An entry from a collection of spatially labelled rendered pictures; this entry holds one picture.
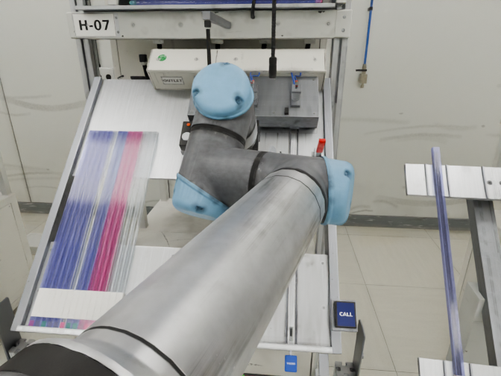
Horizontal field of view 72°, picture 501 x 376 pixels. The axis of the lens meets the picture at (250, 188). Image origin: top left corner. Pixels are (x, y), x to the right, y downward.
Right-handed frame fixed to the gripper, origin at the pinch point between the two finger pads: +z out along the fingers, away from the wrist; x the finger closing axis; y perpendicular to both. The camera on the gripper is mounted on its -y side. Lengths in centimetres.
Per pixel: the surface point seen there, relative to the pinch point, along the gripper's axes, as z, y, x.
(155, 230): 61, -6, 41
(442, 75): 141, 110, -112
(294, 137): 14.4, 15.0, -11.3
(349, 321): 0.4, -28.6, -22.1
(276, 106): 9.7, 21.7, -6.3
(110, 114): 15.8, 21.5, 41.3
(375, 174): 181, 53, -78
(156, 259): 7.2, -18.4, 20.3
